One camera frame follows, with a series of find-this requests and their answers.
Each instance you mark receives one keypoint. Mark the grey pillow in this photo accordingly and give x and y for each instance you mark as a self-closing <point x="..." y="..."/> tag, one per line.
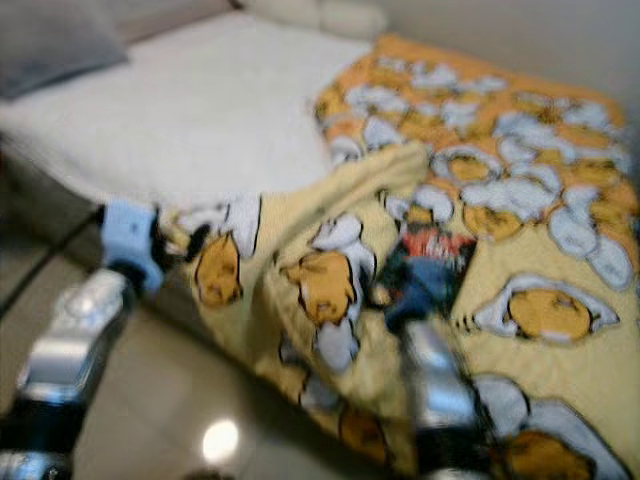
<point x="55" y="45"/>

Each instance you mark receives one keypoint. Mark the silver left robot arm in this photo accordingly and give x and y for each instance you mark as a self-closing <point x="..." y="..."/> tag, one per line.
<point x="75" y="340"/>

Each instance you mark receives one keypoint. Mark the beige bolster pillow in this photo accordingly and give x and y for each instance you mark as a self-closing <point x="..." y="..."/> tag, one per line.
<point x="320" y="15"/>

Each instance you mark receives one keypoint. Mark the dark book with red flowers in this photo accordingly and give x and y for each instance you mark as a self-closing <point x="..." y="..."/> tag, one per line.
<point x="435" y="245"/>

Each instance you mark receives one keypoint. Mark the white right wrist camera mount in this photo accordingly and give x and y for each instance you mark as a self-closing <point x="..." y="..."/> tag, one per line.
<point x="422" y="290"/>

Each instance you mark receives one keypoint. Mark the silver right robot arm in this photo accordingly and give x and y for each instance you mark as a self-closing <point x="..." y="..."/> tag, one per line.
<point x="445" y="400"/>

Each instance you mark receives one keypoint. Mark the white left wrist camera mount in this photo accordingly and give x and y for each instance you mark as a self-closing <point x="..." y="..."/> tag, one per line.
<point x="132" y="238"/>

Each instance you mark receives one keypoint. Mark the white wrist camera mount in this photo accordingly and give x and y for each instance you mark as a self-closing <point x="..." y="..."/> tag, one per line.
<point x="132" y="238"/>
<point x="422" y="290"/>

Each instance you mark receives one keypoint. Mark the grey quilted mattress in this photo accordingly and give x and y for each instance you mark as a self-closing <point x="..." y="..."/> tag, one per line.
<point x="50" y="190"/>

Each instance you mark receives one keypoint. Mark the yellow cartoon egg blanket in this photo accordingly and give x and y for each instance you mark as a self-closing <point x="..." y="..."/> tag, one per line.
<point x="540" y="200"/>

